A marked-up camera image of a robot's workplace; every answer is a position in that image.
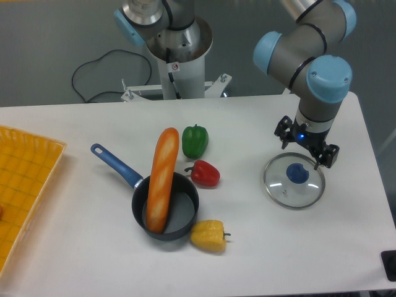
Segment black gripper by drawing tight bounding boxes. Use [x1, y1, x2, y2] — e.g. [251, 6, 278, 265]
[274, 116, 340, 170]

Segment glass pot lid blue knob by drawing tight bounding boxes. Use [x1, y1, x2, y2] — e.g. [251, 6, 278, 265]
[263, 152, 326, 210]

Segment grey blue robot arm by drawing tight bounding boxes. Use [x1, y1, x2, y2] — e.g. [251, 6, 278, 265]
[114, 1, 356, 168]

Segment red bell pepper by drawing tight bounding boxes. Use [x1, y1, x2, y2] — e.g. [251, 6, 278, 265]
[184, 160, 220, 187]

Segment green bell pepper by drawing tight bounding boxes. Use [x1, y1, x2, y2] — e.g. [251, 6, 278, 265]
[182, 124, 209, 160]

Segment yellow bell pepper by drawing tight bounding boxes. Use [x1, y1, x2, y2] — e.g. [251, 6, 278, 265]
[190, 220, 229, 252]

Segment black device at table edge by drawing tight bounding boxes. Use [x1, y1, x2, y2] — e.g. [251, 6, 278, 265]
[381, 250, 396, 282]

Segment orange baguette bread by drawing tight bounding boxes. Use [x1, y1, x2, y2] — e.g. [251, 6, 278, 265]
[146, 127, 179, 233]

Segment yellow woven tray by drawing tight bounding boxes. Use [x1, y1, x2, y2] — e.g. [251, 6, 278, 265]
[1, 126, 66, 273]

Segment dark saucepan blue handle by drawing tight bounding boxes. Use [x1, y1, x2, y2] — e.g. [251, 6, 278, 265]
[90, 144, 200, 241]

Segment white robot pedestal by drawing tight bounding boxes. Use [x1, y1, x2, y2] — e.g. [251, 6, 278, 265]
[121, 16, 232, 101]

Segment black cable on floor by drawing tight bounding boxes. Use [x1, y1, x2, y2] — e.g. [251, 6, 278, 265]
[71, 49, 153, 103]

